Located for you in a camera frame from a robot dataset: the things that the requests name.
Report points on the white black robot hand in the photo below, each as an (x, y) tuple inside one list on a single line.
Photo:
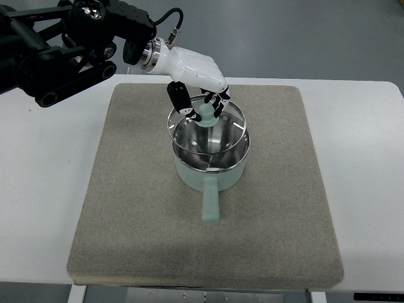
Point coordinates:
[(187, 67)]

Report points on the glass lid green knob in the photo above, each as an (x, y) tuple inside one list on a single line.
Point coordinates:
[(210, 136)]

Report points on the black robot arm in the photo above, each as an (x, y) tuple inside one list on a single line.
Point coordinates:
[(54, 53)]

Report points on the mint green saucepan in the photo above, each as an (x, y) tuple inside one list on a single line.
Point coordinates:
[(212, 174)]

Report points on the black control panel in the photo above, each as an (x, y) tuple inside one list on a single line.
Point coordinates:
[(378, 297)]

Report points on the metal table bracket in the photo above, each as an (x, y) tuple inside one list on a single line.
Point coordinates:
[(171, 295)]

